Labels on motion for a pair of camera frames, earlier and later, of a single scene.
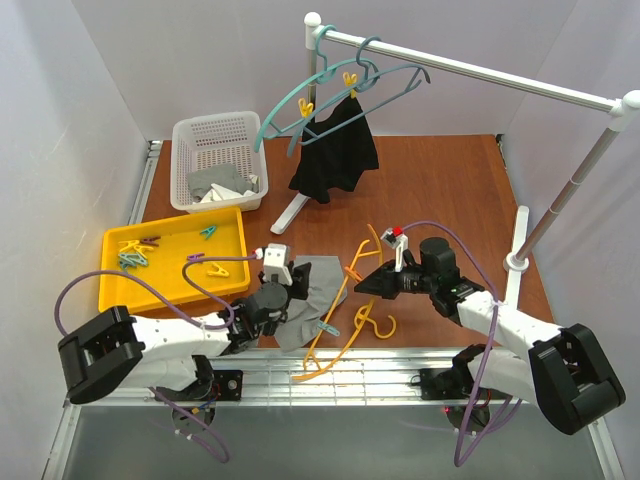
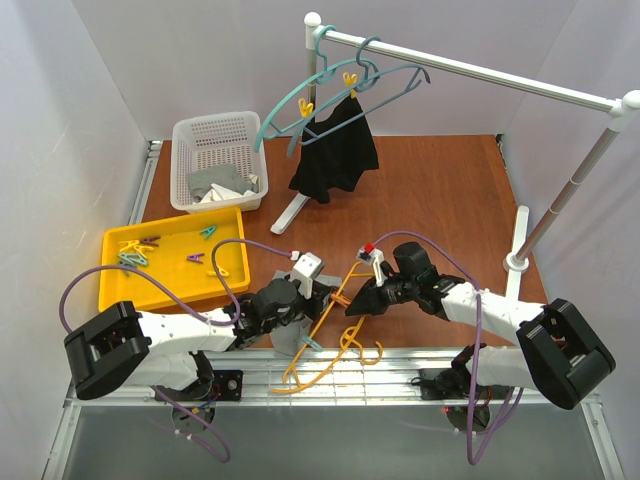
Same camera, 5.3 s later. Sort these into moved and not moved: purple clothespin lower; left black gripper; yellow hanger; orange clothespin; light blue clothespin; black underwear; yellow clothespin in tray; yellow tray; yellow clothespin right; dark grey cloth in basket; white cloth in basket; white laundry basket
Moved: light blue clothespin; orange clothespin; left black gripper; yellow hanger
Not moved: yellow clothespin right; dark grey cloth in basket; purple clothespin lower; white cloth in basket; yellow tray; black underwear; yellow clothespin in tray; white laundry basket
